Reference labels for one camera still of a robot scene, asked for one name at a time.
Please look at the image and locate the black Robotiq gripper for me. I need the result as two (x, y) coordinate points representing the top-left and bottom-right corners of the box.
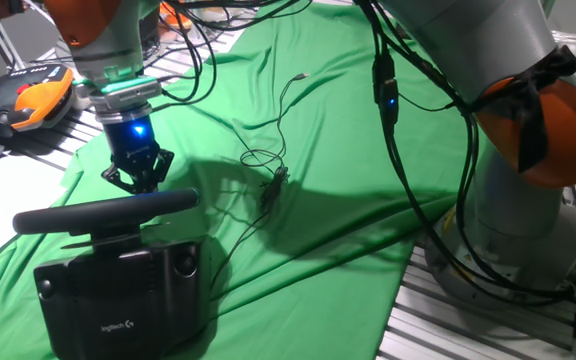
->
(101, 112), (176, 195)

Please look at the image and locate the black Logitech wheel base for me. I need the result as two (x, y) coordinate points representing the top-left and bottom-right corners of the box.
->
(32, 234), (212, 360)

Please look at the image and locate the white rounded object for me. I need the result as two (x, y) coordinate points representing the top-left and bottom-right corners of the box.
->
(70, 82), (94, 112)

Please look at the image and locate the orange plastic object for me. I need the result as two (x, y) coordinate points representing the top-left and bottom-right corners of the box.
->
(160, 1), (193, 30)

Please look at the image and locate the green cloth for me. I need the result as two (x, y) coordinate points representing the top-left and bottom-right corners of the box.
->
(0, 2), (484, 360)

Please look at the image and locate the thin black USB cable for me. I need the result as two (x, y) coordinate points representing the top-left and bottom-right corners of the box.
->
(210, 71), (312, 302)

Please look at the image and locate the person's hand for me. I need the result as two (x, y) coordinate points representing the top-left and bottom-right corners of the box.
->
(0, 0), (24, 20)

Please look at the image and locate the orange and black teach pendant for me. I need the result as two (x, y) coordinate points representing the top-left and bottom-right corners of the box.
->
(0, 63), (77, 139)

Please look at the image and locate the black cloth strap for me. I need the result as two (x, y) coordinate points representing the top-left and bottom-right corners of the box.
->
(467, 44), (576, 174)

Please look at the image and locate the black leather steering wheel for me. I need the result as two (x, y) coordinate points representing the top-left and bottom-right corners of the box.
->
(11, 187), (201, 251)

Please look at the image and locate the silver wrist camera green mount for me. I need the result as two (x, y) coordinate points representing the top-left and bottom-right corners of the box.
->
(71, 74), (163, 113)

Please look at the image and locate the white paper sheet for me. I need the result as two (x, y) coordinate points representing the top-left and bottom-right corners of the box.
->
(0, 154), (67, 274)

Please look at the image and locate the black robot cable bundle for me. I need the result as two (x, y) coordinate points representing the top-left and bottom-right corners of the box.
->
(160, 0), (576, 306)

